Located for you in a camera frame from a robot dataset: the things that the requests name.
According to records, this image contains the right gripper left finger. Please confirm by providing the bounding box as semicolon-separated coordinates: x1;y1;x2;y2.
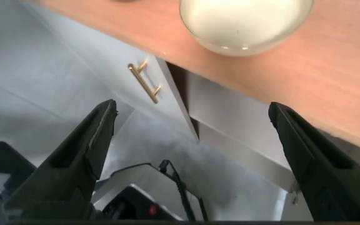
3;99;118;220

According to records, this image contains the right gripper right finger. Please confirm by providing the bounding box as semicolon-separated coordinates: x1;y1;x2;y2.
267;101;360;222

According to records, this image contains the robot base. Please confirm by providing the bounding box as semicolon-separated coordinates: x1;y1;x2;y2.
0;141;209;222

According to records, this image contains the white cabinet door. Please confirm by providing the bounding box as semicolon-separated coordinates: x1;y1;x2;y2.
20;0;199;142

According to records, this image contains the wooden counter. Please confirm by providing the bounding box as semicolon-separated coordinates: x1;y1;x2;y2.
31;0;360;222

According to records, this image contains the white bowl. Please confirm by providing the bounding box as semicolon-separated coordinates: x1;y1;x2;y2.
179;0;315;57

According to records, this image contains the black cable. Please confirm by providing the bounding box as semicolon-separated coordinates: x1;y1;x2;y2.
157;159;197;222

